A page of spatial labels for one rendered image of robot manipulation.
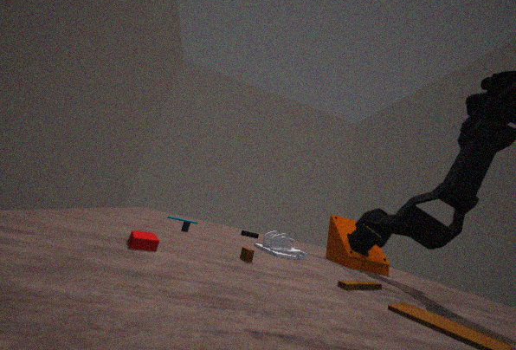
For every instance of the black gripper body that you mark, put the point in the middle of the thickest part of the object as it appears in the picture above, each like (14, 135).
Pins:
(473, 101)

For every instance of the red rectangular block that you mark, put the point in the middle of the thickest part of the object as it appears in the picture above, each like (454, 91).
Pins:
(141, 240)

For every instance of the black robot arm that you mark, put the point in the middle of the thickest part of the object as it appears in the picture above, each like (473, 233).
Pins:
(483, 134)

